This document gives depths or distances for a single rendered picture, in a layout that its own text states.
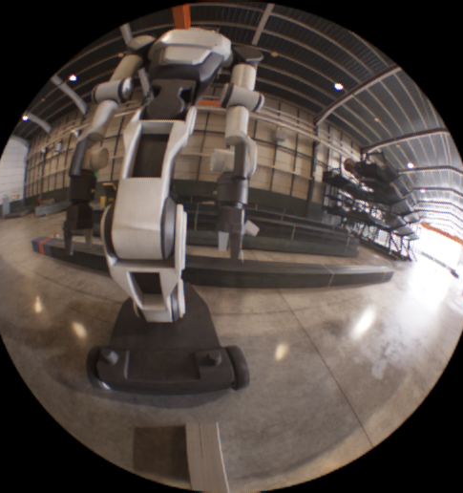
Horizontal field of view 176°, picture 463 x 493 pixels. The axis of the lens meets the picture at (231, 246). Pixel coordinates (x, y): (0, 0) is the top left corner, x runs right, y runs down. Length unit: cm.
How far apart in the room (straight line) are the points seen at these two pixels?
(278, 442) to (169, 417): 41
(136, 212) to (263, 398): 77
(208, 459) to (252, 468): 19
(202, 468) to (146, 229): 67
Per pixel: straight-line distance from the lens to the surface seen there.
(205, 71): 57
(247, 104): 55
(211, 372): 53
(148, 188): 32
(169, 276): 36
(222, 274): 117
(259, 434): 72
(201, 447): 60
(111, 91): 60
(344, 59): 1071
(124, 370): 56
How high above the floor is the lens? 69
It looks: 18 degrees down
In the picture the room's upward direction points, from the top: 8 degrees clockwise
